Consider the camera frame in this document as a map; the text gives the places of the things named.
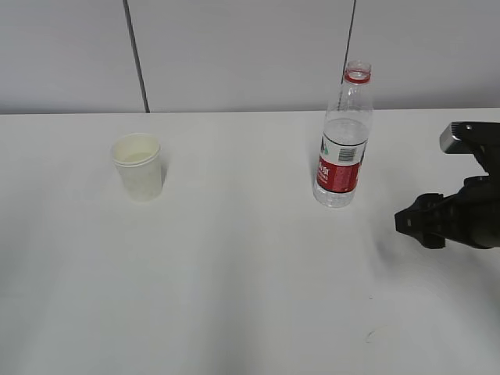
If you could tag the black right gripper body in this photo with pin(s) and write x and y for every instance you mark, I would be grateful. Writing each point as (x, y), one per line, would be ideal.
(469, 217)

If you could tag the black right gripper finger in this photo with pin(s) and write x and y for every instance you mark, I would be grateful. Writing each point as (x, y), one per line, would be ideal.
(418, 218)

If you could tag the clear plastic water bottle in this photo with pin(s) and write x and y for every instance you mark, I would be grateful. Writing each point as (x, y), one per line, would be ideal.
(346, 130)

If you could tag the white paper cup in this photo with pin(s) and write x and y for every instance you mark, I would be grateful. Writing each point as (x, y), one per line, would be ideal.
(137, 161)

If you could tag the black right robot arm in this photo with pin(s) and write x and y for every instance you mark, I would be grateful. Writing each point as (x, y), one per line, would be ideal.
(469, 217)

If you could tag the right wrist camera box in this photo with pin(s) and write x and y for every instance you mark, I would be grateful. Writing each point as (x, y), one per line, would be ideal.
(480, 139)

